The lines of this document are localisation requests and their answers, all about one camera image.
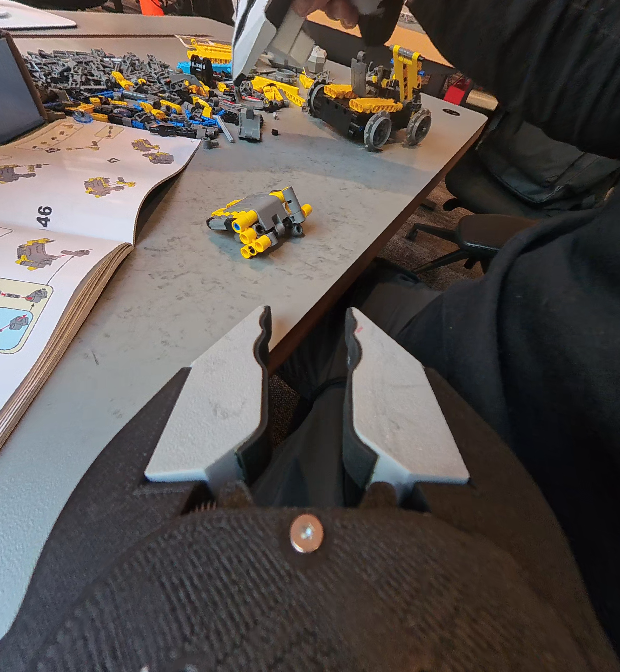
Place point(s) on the grey desk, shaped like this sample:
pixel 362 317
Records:
pixel 183 293

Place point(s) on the open instruction booklet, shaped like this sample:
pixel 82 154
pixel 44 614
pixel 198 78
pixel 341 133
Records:
pixel 105 220

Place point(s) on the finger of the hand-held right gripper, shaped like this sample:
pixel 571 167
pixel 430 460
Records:
pixel 250 36
pixel 291 36

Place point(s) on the long yellow brick panel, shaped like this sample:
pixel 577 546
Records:
pixel 210 49
pixel 221 59

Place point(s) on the yellow black brick vehicle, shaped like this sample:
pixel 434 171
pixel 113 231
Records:
pixel 341 112

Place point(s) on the black office chair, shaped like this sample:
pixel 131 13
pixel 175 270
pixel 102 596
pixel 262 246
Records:
pixel 525 168

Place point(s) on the dark blue cardboard box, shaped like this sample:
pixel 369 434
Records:
pixel 5 99

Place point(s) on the grey curved panel piece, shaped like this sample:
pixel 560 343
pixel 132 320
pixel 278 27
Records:
pixel 250 122

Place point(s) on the orange traffic cone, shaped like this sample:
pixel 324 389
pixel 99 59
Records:
pixel 155 6

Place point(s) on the pile of building bricks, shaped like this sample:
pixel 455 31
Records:
pixel 105 88

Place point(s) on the small yellow grey brick assembly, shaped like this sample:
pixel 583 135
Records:
pixel 263 207

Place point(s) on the person's right hand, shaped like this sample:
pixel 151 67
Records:
pixel 336 13

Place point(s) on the black toy tyre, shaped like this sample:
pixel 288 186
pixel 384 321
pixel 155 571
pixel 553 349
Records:
pixel 204 67

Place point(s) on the person's dark sweater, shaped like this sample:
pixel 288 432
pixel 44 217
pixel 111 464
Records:
pixel 552 367

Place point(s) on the yellow grey sticker sheet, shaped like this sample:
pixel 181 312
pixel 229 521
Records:
pixel 189 39

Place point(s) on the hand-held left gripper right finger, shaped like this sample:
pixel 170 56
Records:
pixel 399 414

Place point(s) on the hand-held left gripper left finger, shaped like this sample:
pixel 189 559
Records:
pixel 216 414

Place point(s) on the light grey battery box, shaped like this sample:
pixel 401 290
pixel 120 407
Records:
pixel 317 56

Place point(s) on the red object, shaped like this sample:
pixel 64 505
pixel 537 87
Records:
pixel 457 90

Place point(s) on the small grey connector brick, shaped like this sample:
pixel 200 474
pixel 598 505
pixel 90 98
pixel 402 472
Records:
pixel 210 141

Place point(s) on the person's right forearm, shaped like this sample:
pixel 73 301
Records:
pixel 498 52

